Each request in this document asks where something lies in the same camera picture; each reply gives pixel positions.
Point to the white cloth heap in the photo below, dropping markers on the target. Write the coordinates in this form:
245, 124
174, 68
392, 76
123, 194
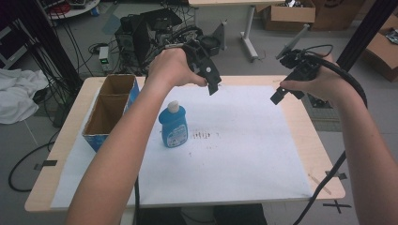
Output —
18, 93

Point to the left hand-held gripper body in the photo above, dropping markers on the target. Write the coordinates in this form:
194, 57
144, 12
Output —
200, 59

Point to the closed brown cardboard box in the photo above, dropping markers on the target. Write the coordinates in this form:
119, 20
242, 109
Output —
336, 14

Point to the small white power unit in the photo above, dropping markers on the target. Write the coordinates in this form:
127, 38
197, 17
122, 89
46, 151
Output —
104, 55

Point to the person's left hand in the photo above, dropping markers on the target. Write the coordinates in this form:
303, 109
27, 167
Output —
170, 67

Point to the large brown cardboard box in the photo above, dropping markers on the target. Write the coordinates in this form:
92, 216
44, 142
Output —
383, 53

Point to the black computer equipment pile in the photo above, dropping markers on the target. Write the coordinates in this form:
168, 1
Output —
147, 34

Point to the open blue cardboard box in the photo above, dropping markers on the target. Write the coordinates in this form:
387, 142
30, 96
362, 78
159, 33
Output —
108, 109

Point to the black metal frame post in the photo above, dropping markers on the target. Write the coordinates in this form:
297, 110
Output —
366, 34
47, 40

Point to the white table mat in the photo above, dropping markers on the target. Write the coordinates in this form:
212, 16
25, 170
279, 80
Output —
237, 150

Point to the person's right hand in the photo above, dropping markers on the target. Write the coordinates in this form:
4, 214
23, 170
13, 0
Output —
328, 82

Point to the white table leg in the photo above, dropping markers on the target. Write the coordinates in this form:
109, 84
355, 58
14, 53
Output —
248, 34

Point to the open brown cardboard box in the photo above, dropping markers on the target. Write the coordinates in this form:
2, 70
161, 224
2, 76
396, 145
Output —
289, 14

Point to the round white table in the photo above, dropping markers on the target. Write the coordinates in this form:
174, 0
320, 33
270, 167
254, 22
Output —
75, 7

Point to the blue dish soap bottle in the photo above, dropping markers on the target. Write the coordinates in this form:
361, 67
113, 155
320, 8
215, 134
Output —
173, 126

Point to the black tape strip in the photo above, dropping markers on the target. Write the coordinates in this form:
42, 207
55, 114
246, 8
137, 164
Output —
47, 163

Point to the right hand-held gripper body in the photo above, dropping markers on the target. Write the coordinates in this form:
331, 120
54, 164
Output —
300, 67

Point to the black tape cross mark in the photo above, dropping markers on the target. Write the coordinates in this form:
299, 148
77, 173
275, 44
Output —
337, 205

